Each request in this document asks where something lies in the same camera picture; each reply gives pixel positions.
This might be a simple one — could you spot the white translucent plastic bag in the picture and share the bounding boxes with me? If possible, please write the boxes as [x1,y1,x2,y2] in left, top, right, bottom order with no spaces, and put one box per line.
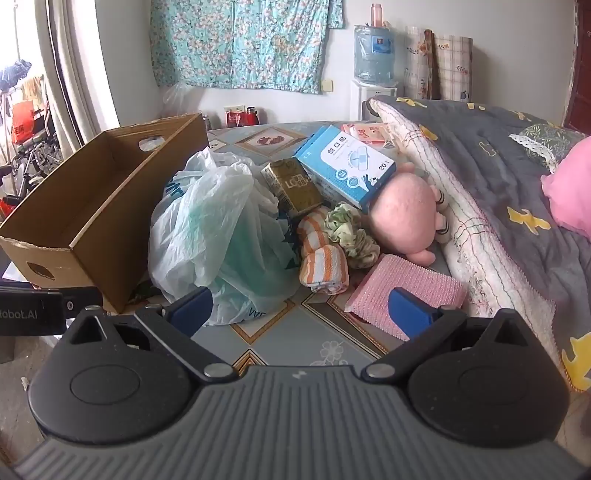
[148,148,303,326]

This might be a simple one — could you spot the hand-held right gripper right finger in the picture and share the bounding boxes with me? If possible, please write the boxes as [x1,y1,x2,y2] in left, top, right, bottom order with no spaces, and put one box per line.
[361,287,532,383]

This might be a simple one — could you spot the brown wooden door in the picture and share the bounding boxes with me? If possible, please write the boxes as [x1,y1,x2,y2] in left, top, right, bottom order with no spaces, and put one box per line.
[566,0,591,136]

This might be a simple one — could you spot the bicycle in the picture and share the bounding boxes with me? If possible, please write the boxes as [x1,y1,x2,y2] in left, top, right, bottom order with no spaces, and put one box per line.
[0,136,65,204]

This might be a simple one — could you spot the green leaf pattern pillow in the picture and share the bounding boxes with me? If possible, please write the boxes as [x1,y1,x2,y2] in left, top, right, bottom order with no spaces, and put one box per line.
[509,122,587,175]

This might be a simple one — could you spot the gold paper box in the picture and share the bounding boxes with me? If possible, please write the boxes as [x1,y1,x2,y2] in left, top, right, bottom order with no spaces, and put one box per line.
[261,158,322,217]

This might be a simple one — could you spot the teal floral hanging cloth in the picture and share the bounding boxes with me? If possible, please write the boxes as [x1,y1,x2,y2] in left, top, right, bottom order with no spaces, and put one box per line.
[150,0,345,95]

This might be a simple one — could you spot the blue hanging clothes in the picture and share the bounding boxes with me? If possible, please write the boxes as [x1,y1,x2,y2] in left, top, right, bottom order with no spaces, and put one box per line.
[0,59,33,95]

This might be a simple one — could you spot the patterned grey tablecloth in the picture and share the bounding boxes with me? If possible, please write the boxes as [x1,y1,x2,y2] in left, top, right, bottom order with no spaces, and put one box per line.
[189,121,467,370]

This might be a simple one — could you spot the blue bandage box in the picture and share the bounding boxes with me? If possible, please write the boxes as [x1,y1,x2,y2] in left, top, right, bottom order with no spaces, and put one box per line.
[295,124,398,214]

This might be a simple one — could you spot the blue water jug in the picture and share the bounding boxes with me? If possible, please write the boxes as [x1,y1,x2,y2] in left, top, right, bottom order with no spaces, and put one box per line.
[353,25,397,86]

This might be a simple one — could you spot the brown cardboard box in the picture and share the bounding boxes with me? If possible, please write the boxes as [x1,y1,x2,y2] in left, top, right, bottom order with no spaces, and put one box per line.
[0,113,211,315]

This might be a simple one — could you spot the clear hanging plastic bag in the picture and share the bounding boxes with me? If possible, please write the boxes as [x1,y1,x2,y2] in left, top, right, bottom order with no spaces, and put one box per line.
[161,82,191,117]

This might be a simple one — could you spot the green fabric scrunchie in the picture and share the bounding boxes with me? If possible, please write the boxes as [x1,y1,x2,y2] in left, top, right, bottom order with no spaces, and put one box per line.
[323,202,380,271]

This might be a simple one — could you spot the orange striped towel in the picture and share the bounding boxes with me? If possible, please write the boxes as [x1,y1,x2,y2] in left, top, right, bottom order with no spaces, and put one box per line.
[296,206,352,295]

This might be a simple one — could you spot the pink textured cloth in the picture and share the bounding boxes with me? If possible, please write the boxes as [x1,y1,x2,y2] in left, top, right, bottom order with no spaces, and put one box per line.
[344,253,468,342]

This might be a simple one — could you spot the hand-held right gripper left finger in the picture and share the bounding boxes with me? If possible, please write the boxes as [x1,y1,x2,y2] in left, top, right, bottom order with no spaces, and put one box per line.
[62,286,235,384]

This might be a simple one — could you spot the grey quilt with yellow print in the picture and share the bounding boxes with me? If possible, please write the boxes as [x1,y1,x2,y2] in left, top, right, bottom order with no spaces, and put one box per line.
[367,96,591,394]

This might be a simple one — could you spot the pink plush toy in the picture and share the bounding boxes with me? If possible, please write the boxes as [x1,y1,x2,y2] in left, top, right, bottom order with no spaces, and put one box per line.
[369,161,451,266]

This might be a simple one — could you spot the pink wet wipes pack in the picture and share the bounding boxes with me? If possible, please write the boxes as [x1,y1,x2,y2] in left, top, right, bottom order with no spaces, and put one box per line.
[341,122,393,149]

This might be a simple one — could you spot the white water dispenser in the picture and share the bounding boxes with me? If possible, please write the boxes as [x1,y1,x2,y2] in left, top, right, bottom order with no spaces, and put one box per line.
[349,79,399,121]

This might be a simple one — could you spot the floral rolled sheet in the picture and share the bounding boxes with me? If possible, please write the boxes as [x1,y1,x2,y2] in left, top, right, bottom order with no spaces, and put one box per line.
[404,25,435,100]

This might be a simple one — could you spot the red bag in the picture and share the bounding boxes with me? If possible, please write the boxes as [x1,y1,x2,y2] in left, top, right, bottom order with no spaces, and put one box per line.
[10,100,37,145]

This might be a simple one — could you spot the plaid rolled sheet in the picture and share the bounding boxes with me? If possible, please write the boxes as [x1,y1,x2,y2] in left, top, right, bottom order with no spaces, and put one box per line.
[431,33,474,102]

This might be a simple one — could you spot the pink pillow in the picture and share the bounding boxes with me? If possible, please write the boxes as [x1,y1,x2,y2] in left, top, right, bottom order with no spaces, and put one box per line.
[541,136,591,232]

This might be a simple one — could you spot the beige curtain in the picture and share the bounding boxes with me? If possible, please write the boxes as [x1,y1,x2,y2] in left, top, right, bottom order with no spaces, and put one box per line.
[44,0,109,148]

